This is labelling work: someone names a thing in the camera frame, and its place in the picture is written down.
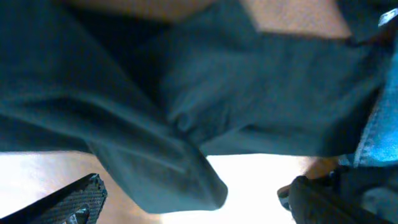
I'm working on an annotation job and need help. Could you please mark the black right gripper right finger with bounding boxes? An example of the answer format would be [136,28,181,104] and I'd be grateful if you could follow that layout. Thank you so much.
[277,175,393,224]

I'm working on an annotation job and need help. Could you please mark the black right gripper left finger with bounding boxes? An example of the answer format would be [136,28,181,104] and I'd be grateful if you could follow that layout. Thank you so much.
[1,174,108,224]

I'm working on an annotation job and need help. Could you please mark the dark green trousers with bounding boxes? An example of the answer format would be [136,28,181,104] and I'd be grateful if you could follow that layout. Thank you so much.
[1,0,397,213]

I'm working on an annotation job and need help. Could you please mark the dark navy garment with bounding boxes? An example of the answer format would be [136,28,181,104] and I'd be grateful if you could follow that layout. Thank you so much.
[331,166,397,223]

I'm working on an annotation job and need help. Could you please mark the blue denim jeans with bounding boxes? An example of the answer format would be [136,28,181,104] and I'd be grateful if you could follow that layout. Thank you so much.
[338,7,398,169]

